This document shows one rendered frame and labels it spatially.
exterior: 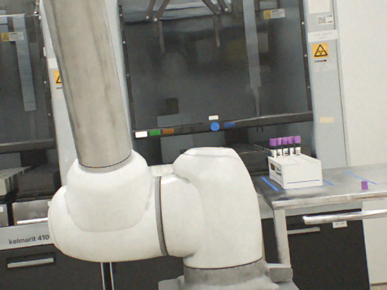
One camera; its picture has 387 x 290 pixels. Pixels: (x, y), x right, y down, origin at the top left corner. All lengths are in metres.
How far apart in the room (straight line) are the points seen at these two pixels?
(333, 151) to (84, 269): 0.91
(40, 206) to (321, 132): 0.96
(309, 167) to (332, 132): 0.64
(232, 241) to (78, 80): 0.40
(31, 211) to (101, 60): 1.23
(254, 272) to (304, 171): 0.57
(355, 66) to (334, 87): 1.18
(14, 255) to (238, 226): 1.22
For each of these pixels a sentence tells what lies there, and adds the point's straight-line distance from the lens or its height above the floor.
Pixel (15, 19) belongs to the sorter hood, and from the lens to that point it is 2.53.
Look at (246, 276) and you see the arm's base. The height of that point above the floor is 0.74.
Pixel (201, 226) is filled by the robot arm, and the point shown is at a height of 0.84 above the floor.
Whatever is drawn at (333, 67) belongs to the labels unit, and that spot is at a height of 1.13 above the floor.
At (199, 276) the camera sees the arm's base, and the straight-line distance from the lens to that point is 1.41.
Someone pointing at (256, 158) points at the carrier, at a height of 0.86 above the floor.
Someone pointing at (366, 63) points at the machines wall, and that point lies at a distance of 3.76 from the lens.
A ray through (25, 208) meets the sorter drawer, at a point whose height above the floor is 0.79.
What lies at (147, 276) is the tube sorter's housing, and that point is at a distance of 2.46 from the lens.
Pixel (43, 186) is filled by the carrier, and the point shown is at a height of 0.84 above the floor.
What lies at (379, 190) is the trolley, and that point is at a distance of 1.77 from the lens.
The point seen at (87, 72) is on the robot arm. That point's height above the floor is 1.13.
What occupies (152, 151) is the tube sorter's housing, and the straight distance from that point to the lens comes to 3.25.
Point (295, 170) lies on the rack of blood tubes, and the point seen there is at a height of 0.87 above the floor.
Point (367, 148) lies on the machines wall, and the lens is 3.76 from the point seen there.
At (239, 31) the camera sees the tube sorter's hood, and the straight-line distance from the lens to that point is 2.51.
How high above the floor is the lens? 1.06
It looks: 3 degrees down
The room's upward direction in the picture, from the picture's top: 6 degrees counter-clockwise
